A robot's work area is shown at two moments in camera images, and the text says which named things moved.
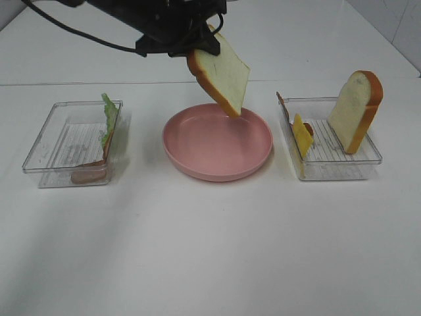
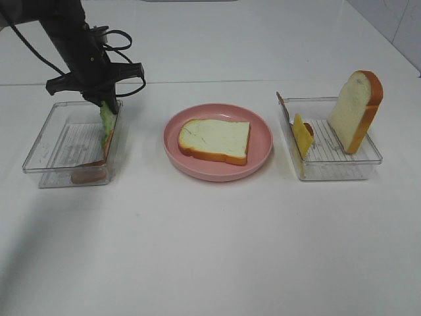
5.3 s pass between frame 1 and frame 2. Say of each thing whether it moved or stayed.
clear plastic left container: stayed
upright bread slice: stayed
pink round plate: stayed
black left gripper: moved
